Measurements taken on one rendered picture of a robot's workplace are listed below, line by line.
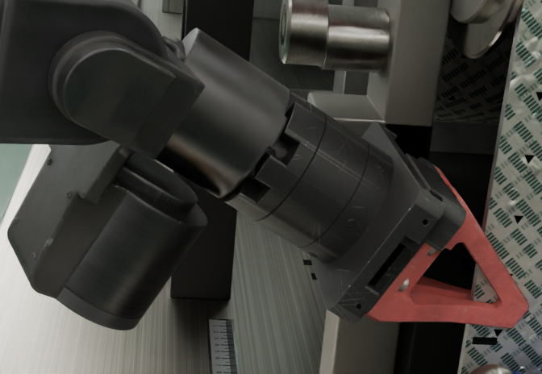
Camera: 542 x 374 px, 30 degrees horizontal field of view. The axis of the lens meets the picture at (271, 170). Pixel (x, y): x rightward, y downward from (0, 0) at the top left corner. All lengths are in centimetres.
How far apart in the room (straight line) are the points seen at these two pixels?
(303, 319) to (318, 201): 41
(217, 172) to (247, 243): 54
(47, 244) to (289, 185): 10
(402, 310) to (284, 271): 45
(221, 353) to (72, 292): 34
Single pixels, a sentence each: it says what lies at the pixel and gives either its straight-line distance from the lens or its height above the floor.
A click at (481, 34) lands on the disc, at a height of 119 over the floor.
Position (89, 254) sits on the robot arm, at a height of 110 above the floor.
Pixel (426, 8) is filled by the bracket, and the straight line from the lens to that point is 52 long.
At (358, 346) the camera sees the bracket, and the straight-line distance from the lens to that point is 58.
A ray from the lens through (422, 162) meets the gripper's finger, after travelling 48.
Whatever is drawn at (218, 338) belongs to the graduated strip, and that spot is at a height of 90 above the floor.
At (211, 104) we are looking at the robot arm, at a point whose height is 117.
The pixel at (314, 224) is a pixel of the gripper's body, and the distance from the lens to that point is 43.
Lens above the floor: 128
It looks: 19 degrees down
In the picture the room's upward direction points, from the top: 5 degrees clockwise
